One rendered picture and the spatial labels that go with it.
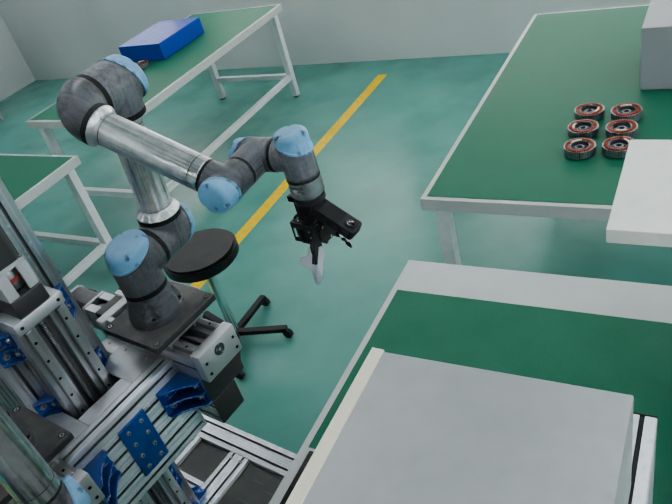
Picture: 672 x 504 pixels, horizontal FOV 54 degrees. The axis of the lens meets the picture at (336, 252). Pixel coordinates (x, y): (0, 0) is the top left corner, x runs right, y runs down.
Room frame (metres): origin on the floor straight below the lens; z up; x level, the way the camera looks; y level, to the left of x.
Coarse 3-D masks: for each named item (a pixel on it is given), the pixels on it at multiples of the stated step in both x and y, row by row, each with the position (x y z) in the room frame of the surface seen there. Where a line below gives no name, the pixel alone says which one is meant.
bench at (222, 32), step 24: (216, 24) 5.33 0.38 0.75; (240, 24) 5.13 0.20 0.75; (192, 48) 4.88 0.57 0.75; (216, 48) 4.71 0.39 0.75; (144, 72) 4.65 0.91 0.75; (168, 72) 4.49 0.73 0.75; (192, 72) 4.40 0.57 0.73; (216, 72) 5.81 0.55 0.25; (288, 72) 5.34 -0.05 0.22; (144, 96) 4.15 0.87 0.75; (168, 96) 4.17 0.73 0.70; (264, 96) 5.03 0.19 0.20; (48, 120) 4.25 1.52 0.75; (240, 120) 4.70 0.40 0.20; (48, 144) 4.36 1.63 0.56; (216, 144) 4.43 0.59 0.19; (96, 192) 4.24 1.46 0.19; (120, 192) 4.10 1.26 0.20
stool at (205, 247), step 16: (192, 240) 2.59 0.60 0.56; (208, 240) 2.55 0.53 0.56; (224, 240) 2.51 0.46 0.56; (176, 256) 2.50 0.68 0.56; (192, 256) 2.46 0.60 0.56; (208, 256) 2.42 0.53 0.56; (224, 256) 2.40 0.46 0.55; (176, 272) 2.38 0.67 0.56; (192, 272) 2.35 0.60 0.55; (208, 272) 2.34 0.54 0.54; (224, 304) 2.48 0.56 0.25; (256, 304) 2.65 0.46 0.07; (240, 320) 2.56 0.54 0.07; (288, 336) 2.41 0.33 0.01; (240, 352) 2.36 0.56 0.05
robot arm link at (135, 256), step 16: (112, 240) 1.50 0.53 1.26; (128, 240) 1.47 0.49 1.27; (144, 240) 1.45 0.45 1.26; (160, 240) 1.49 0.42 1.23; (112, 256) 1.43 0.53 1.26; (128, 256) 1.41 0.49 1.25; (144, 256) 1.42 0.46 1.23; (160, 256) 1.46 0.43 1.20; (112, 272) 1.43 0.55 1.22; (128, 272) 1.40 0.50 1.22; (144, 272) 1.41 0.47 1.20; (160, 272) 1.45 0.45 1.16; (128, 288) 1.41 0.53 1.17; (144, 288) 1.41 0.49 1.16
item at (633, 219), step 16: (640, 144) 1.31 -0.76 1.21; (656, 144) 1.29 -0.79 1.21; (640, 160) 1.25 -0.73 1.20; (656, 160) 1.23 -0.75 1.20; (624, 176) 1.21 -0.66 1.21; (640, 176) 1.19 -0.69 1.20; (656, 176) 1.17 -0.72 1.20; (624, 192) 1.15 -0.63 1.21; (640, 192) 1.13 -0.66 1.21; (656, 192) 1.12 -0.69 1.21; (624, 208) 1.10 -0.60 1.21; (640, 208) 1.08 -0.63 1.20; (656, 208) 1.06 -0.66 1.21; (608, 224) 1.06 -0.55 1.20; (624, 224) 1.04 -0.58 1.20; (640, 224) 1.03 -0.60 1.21; (656, 224) 1.02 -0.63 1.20; (608, 240) 1.04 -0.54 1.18; (624, 240) 1.03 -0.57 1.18; (640, 240) 1.01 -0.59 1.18; (656, 240) 0.99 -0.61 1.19
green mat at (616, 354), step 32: (384, 320) 1.49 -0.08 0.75; (416, 320) 1.45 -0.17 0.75; (448, 320) 1.41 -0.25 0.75; (480, 320) 1.37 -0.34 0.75; (512, 320) 1.34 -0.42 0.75; (544, 320) 1.30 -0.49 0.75; (576, 320) 1.27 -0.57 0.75; (608, 320) 1.23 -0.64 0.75; (640, 320) 1.20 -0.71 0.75; (416, 352) 1.32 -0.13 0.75; (448, 352) 1.29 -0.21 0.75; (480, 352) 1.26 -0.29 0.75; (512, 352) 1.22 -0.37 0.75; (544, 352) 1.19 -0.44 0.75; (576, 352) 1.16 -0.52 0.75; (608, 352) 1.13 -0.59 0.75; (640, 352) 1.10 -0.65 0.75; (576, 384) 1.06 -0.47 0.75; (608, 384) 1.04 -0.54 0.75; (640, 384) 1.01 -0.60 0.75
